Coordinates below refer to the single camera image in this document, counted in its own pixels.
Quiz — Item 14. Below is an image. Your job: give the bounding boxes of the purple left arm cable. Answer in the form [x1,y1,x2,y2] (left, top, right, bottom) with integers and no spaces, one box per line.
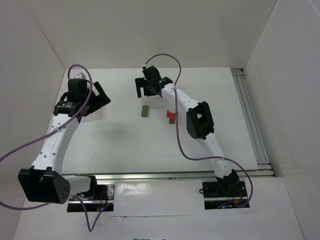
[0,64,113,232]

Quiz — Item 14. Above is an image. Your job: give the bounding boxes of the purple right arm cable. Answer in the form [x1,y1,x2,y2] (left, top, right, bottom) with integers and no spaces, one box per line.
[143,53,255,208]

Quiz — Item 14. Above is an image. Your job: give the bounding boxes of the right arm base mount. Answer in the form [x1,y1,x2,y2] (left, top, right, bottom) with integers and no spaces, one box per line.
[199,181,248,210]

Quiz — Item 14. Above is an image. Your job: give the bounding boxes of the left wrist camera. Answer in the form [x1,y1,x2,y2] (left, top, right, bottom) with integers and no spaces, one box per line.
[73,72,87,80]

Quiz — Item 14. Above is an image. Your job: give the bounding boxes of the aluminium front rail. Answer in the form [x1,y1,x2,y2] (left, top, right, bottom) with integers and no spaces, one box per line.
[59,170,260,182]

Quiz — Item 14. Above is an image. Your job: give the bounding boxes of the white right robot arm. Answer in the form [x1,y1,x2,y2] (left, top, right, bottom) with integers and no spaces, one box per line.
[134,65,240,194]

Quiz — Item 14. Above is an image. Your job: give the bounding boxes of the white paper label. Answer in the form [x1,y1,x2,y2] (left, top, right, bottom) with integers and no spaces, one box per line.
[132,236,168,240]

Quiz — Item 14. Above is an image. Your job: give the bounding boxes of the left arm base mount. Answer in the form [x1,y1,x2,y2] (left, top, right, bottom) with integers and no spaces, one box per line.
[75,182,115,213]

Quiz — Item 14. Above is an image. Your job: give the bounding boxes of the red wood block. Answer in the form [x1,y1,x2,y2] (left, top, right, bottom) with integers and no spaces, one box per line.
[166,110,176,119]

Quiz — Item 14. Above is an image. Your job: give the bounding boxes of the aluminium side rail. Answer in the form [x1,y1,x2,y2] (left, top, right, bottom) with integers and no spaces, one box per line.
[231,68,275,176]

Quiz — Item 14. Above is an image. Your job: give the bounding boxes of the green arch wood block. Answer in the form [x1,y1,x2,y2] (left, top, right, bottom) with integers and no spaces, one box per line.
[141,105,150,118]

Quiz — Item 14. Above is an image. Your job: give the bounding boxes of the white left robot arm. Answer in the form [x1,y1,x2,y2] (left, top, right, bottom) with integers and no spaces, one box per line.
[18,78,111,204]

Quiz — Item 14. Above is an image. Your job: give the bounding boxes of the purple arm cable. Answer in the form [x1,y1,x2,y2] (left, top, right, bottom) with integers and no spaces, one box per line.
[0,64,113,232]
[143,53,255,208]

